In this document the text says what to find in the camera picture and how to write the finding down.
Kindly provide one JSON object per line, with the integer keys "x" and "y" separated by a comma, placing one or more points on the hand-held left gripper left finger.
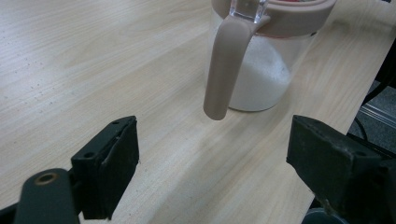
{"x": 106, "y": 168}

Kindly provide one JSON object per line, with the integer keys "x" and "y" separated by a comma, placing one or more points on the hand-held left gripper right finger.
{"x": 336, "y": 168}

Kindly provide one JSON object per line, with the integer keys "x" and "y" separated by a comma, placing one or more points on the aluminium floor rail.
{"x": 381, "y": 114}

